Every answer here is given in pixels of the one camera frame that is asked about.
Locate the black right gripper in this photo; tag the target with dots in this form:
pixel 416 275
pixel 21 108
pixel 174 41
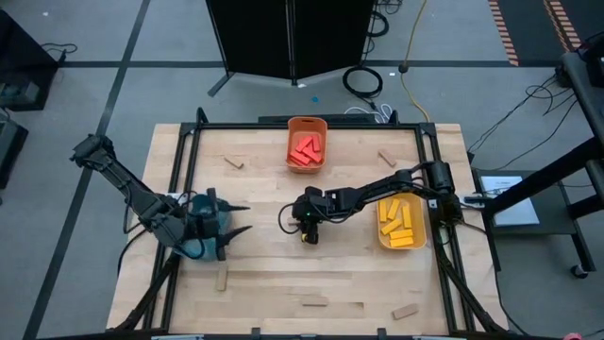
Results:
pixel 317 205

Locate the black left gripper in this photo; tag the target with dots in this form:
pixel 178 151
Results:
pixel 207 226

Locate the natural wooden block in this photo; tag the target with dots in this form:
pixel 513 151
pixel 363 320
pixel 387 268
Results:
pixel 405 311
pixel 222 277
pixel 233 162
pixel 295 221
pixel 387 158
pixel 314 300

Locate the red wooden block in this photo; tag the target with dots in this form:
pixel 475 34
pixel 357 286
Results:
pixel 316 143
pixel 304 143
pixel 299 158
pixel 312 154
pixel 293 163

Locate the yellow wooden block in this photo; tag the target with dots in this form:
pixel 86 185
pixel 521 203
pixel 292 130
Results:
pixel 401 233
pixel 383 211
pixel 390 226
pixel 401 242
pixel 407 216
pixel 393 209

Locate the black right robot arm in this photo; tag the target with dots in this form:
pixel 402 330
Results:
pixel 377 186

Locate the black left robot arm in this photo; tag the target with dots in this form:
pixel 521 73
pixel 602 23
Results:
pixel 122 181

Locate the teal plastic bin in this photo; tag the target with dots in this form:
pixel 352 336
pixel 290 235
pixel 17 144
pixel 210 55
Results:
pixel 198 250

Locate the orange plastic bin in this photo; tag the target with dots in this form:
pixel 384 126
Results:
pixel 307 125

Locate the yellow plastic bin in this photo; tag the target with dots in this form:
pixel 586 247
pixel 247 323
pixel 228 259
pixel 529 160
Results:
pixel 419 212

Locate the black folding partition screen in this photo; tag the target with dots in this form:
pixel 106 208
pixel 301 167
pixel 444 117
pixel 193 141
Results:
pixel 255 38

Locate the white sheet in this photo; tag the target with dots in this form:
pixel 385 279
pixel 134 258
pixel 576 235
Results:
pixel 512 200

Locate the black equipment box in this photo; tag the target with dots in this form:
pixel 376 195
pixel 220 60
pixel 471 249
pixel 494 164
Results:
pixel 9 151

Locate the black diagonal beam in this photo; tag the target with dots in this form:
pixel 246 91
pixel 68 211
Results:
pixel 542 175

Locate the black wheeled cart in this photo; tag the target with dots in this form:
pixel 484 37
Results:
pixel 557 222

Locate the black desk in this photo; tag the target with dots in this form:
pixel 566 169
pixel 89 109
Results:
pixel 23 61

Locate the pink tape roll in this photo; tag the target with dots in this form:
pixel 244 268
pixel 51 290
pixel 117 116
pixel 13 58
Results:
pixel 573 336

